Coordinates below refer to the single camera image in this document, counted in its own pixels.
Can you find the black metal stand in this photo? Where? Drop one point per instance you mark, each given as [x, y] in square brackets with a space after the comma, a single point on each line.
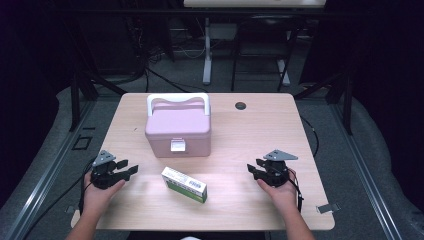
[75, 100]
[348, 106]

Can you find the round table grommet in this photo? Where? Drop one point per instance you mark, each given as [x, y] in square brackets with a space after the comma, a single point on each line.
[240, 106]

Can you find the white and green medicine box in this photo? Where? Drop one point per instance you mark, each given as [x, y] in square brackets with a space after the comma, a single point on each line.
[185, 185]

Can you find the person's right hand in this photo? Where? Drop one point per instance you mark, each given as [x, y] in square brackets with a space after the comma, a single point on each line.
[283, 196]

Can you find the white desk top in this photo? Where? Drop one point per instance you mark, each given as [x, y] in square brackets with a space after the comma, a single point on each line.
[253, 3]

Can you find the black chair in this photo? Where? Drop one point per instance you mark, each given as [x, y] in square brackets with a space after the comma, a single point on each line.
[266, 30]

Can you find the grey metal bracket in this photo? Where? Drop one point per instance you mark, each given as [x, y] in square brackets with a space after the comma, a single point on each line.
[328, 208]
[71, 209]

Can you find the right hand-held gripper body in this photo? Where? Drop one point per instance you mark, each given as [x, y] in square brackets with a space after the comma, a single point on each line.
[276, 173]

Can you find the grey floor rail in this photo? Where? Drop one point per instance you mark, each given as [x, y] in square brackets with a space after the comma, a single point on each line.
[50, 170]
[363, 170]

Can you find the white desk leg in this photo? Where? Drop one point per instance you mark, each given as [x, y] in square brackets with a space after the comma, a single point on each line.
[207, 60]
[284, 73]

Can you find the person's left hand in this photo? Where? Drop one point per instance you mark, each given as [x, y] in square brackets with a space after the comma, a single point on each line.
[98, 200]

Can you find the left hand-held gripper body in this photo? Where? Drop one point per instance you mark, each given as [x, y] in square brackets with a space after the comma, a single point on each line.
[104, 173]

